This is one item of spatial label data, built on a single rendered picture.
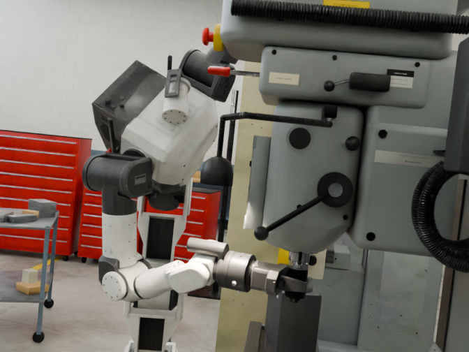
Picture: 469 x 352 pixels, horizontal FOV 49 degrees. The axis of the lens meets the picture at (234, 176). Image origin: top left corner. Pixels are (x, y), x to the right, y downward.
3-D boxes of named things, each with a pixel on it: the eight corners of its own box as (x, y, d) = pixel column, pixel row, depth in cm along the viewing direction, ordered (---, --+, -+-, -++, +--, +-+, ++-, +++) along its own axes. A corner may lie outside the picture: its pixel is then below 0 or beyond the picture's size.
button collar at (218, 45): (211, 47, 114) (214, 20, 113) (216, 53, 120) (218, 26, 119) (220, 48, 113) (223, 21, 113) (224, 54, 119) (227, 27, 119)
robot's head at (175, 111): (161, 128, 136) (162, 107, 129) (165, 97, 141) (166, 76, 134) (186, 130, 137) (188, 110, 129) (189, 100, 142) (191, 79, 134)
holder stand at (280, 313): (275, 355, 152) (282, 288, 151) (264, 328, 174) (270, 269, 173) (315, 357, 153) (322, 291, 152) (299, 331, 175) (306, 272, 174)
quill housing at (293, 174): (257, 251, 107) (274, 96, 105) (262, 235, 128) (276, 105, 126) (350, 262, 105) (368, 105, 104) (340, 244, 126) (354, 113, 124)
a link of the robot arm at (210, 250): (228, 297, 120) (185, 288, 124) (244, 269, 129) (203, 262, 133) (225, 257, 115) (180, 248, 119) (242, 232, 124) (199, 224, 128)
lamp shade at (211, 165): (197, 181, 117) (199, 154, 116) (227, 184, 119) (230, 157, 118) (204, 184, 110) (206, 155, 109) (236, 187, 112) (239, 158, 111)
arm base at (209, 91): (181, 93, 164) (167, 75, 154) (203, 61, 166) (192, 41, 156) (218, 112, 158) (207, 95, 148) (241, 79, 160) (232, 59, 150)
